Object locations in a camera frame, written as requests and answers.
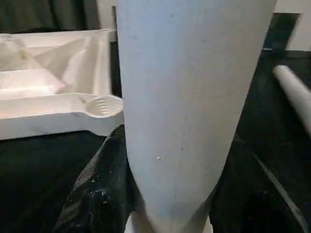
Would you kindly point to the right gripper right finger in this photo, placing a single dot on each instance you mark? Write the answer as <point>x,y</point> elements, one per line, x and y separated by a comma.
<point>243,194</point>

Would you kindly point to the white plastic table leg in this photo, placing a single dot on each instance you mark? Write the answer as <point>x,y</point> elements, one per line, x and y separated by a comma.
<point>184,97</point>
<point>294,89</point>

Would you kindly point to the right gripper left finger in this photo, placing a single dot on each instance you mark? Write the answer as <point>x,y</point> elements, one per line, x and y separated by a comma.
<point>97,189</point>

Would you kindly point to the grey curtain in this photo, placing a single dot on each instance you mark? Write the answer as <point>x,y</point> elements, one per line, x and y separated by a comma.
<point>48,14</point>

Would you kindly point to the white plastic table top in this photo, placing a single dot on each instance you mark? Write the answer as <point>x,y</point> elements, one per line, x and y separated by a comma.
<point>48,80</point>

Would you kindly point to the black mat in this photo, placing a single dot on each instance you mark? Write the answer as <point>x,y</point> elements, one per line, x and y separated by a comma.
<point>36,170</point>

